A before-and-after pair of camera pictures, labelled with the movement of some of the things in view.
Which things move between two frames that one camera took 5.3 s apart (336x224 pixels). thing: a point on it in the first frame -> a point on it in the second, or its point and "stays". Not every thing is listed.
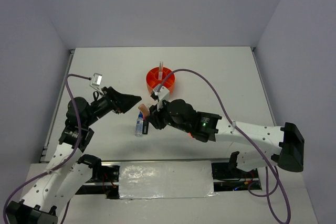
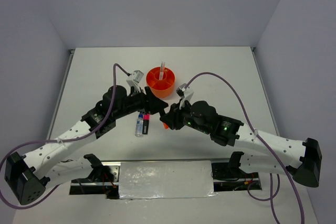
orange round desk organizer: x=152 y=79 stays
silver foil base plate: x=151 y=180 stays
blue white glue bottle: x=139 y=125 stays
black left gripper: x=119 y=102 -> x=150 y=103
